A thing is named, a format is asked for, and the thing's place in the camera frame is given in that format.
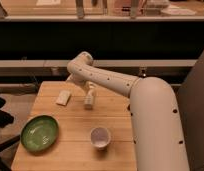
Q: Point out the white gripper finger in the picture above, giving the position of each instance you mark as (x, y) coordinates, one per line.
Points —
(87, 87)

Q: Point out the white sponge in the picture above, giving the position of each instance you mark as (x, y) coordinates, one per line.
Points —
(63, 97)

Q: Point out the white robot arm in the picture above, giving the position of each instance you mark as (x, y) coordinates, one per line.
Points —
(157, 128)

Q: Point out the white plastic bottle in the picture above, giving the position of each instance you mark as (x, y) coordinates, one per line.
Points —
(90, 98)

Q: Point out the white paper cup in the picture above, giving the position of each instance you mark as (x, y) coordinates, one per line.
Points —
(100, 138)

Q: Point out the green bowl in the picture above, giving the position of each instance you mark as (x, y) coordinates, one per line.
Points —
(39, 133)

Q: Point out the upper wooden shelf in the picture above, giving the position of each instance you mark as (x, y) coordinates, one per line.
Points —
(103, 10)

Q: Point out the lower metal shelf rail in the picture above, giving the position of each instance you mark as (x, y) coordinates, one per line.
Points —
(133, 67)

